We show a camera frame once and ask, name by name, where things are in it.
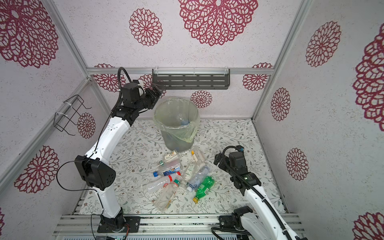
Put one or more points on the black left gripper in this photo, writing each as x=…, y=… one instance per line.
x=154, y=97

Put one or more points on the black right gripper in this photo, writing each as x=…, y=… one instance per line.
x=218, y=159

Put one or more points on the clear bottle blue label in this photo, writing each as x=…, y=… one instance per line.
x=183, y=119

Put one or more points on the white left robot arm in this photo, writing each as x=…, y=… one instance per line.
x=94, y=167

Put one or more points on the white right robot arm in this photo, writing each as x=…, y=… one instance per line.
x=261, y=220

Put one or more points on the grey mesh waste bin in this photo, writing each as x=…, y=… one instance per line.
x=177, y=126

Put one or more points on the green plastic bin liner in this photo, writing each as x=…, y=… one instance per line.
x=180, y=132

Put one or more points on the clear bluish water bottle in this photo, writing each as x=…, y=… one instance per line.
x=198, y=178

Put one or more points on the clear bottle green label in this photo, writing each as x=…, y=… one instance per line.
x=189, y=171

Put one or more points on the crushed clear bottle blue cap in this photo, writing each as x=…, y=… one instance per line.
x=168, y=169

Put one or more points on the small bottle green cap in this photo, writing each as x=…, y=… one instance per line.
x=169, y=157

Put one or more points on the clear bottle green cap large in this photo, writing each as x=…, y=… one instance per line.
x=164, y=199

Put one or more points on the dark grey wall shelf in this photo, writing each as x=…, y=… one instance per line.
x=192, y=79

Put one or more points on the black wire wall rack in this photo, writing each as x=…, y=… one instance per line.
x=65, y=117

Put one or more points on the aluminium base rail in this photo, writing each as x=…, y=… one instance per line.
x=140, y=225

